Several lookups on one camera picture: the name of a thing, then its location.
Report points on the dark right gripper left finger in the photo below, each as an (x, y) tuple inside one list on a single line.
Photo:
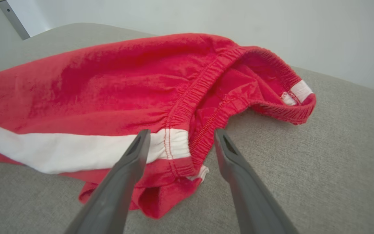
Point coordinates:
[(115, 195)]

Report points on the grey metal wall bar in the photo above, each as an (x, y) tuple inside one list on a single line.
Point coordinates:
[(13, 18)]

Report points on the red shorts with white stripe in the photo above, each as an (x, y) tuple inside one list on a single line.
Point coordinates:
[(109, 84)]

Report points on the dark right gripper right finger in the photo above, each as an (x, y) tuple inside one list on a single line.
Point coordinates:
[(252, 201)]

